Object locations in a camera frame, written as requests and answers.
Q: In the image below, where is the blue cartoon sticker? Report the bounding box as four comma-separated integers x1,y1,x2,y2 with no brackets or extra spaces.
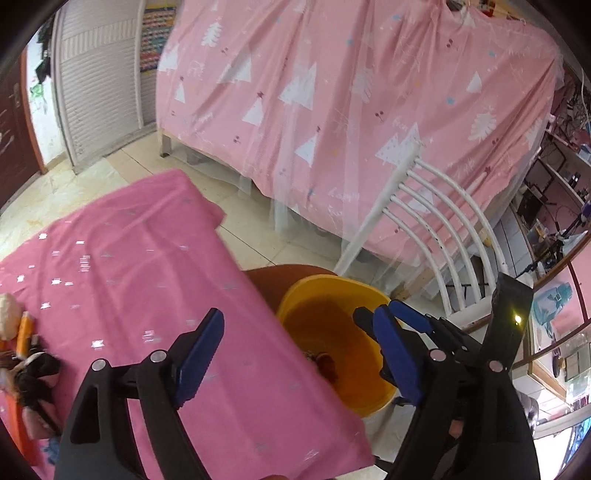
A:
531,281,572,342

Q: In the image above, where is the colourful chart poster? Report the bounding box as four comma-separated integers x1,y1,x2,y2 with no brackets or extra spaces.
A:
139,4,178,75

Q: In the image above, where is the red-brown chair seat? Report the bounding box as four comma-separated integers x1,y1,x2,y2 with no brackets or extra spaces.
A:
242,264,340,315

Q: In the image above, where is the white louvred wardrobe door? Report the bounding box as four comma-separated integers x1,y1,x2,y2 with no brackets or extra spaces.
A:
51,0,158,167

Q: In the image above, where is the brown scrap in bin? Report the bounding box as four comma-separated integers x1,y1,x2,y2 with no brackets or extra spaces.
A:
305,351,340,384

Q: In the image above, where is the large orange box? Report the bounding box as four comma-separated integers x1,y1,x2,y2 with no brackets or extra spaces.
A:
0,339,35,462

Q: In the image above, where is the white metal chair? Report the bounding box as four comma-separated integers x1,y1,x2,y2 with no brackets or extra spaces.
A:
333,143,509,330

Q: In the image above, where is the cream plush toy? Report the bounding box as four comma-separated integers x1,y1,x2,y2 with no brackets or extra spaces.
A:
0,294,19,339

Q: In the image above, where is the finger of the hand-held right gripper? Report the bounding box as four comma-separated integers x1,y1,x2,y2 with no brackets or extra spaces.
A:
390,300,485,358
353,308,383,344

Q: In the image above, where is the dark brown door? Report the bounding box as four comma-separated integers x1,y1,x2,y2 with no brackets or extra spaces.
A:
0,48,47,213

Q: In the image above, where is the yellow plastic bin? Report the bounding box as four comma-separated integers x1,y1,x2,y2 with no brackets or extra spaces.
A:
276,274,398,418

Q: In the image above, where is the cluttered pink shelf unit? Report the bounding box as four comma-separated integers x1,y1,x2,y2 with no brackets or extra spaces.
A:
512,69,591,278

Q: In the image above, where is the orange tube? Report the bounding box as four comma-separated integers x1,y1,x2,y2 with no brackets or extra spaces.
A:
16,311,34,361

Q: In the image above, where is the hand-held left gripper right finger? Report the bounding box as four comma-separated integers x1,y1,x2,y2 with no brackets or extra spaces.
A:
373,305,541,480

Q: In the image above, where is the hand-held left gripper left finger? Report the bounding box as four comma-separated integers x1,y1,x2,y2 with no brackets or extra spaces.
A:
54,308,225,480

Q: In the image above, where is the pink star-print tablecloth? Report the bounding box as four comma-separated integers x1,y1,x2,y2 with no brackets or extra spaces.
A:
0,168,375,480

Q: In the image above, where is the pink tree-print bed sheet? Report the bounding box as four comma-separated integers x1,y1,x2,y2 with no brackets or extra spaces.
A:
156,0,561,273

